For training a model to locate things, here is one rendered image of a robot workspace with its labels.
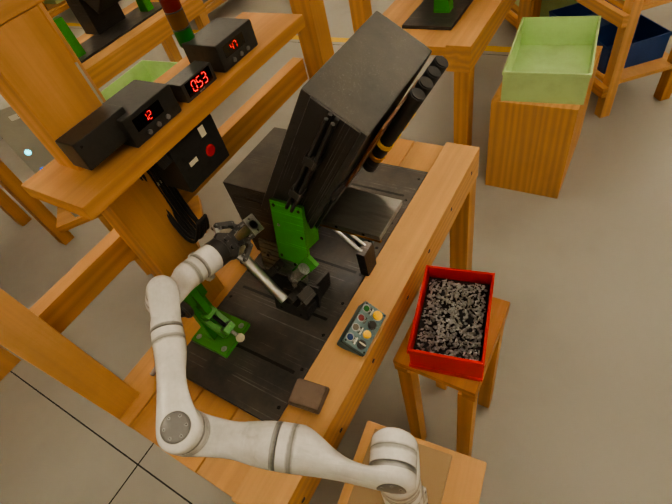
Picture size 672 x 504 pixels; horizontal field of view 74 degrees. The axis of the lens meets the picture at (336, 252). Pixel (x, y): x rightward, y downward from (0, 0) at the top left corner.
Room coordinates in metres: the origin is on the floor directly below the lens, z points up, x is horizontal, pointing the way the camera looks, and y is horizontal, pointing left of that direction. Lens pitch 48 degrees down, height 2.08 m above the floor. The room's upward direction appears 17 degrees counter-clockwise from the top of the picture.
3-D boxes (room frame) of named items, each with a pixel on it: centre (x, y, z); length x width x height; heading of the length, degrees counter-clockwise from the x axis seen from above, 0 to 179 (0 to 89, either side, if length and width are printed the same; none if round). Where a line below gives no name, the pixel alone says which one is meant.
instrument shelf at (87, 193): (1.23, 0.28, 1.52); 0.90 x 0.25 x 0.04; 137
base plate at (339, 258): (1.05, 0.09, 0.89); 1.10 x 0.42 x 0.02; 137
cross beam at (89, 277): (1.30, 0.36, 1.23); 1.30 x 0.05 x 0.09; 137
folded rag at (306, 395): (0.56, 0.19, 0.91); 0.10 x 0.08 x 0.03; 55
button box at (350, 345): (0.71, -0.01, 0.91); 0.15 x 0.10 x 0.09; 137
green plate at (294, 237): (0.96, 0.09, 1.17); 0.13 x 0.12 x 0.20; 137
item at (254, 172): (1.23, 0.11, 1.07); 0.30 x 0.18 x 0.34; 137
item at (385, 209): (1.04, -0.04, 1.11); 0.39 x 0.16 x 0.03; 47
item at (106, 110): (0.99, 0.44, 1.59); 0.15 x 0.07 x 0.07; 137
